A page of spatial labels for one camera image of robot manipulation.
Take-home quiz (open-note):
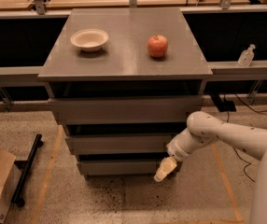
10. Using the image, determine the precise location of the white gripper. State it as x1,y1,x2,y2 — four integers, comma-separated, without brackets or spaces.
154,131,199,182

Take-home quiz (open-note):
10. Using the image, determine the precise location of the grey bottom drawer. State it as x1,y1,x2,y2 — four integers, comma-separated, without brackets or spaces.
77,159,162,176

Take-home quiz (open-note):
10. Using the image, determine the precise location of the grey drawer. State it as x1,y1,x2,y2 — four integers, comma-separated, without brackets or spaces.
49,96,203,124
77,159,162,176
65,133,175,155

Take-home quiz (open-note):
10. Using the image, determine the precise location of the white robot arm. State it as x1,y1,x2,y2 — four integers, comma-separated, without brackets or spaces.
154,111,267,224

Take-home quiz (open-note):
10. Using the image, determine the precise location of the grey middle drawer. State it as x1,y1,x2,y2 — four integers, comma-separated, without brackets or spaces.
65,133,175,155

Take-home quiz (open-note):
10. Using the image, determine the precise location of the grey drawer cabinet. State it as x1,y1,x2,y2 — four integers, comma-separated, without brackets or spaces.
38,7,211,163

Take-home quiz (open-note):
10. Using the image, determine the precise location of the grey top drawer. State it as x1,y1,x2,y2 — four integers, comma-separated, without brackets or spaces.
49,96,203,124

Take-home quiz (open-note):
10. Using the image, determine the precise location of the black floor socket box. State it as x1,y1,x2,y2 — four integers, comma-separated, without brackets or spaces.
210,94,236,112

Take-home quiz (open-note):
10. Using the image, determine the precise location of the red apple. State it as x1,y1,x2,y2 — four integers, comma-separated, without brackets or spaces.
148,35,168,58

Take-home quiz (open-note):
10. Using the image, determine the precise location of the clear sanitizer bottle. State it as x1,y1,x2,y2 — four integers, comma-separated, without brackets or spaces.
238,44,256,67

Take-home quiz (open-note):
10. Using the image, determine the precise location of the white paper bowl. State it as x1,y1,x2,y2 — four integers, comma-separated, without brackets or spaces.
70,29,108,52

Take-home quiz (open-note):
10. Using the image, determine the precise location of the black metal stand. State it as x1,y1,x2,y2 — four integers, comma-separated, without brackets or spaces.
11,133,43,208

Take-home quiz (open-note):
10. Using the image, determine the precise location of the black floor cable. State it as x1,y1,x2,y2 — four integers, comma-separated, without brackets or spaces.
225,93,267,183

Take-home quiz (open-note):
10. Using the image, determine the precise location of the grey metal rail frame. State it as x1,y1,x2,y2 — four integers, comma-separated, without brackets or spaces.
0,0,267,110

